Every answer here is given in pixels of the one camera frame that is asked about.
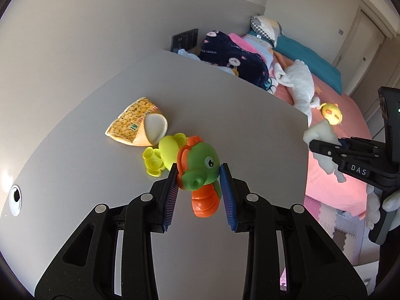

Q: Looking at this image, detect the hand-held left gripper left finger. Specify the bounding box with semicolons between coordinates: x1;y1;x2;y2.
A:
34;162;180;300

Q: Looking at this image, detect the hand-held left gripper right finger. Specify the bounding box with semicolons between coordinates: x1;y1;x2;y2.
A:
219;162;368;300

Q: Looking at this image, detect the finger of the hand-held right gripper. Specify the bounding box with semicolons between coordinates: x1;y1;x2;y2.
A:
309;139;349;176
339;136;385;160

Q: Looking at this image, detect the green orange plastic toy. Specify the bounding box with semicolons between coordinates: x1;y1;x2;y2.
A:
176;135;223;219

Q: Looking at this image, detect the person's right forearm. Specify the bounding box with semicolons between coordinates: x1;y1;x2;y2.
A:
375;233;400;300

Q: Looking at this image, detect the person's right hand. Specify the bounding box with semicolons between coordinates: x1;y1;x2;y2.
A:
365;184;400;229

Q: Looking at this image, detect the yellow-green plastic toy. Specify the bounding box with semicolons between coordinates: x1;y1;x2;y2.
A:
142;133;188;179

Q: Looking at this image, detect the yellow chick plush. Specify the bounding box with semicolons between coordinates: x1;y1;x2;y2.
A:
321;102;343;126

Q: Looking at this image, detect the white round disc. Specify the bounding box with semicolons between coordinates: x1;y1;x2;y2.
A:
143;114;169;146

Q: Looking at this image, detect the soybean print snack packet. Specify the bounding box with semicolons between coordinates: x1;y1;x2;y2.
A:
104;97;163;147

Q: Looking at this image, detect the white goose plush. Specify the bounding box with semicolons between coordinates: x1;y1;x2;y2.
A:
273;60;321;129

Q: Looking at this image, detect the white cartoon print cloth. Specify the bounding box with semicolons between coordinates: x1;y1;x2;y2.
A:
262;76;279;96

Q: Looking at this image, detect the teal duvet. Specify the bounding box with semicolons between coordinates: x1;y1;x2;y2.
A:
274;34;342;94

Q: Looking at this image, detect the beige door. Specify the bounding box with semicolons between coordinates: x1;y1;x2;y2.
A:
331;6;386;72

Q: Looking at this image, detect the light blue blanket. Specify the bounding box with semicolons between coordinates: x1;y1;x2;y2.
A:
242;33;276;65

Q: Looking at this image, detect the navy printed blanket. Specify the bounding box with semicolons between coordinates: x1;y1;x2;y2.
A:
198;30;270;90

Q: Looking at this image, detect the light blue cloth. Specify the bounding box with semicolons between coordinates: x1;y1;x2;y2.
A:
177;48;202;63

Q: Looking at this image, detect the pink blanket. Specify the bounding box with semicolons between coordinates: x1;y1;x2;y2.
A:
227;33;255;52

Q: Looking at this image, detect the checkered pillow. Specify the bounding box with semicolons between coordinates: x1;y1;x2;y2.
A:
250;15;283;47

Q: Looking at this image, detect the black wall switch panel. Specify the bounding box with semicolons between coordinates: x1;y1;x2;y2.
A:
171;28;199;52

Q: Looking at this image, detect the white table cable grommet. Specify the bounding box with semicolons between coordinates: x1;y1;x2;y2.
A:
8;185;23;216

